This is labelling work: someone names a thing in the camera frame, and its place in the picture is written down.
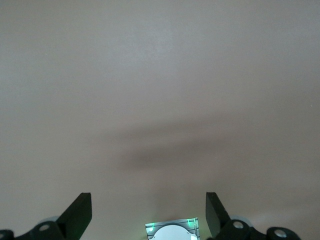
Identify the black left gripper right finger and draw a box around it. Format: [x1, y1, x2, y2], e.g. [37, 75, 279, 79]
[204, 191, 301, 240]

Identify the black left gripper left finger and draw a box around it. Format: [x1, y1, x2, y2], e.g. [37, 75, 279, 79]
[0, 192, 93, 240]

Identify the brown table mat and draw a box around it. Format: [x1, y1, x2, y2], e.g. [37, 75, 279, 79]
[0, 0, 320, 240]

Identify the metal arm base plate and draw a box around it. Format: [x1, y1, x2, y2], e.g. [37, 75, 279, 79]
[144, 217, 202, 240]

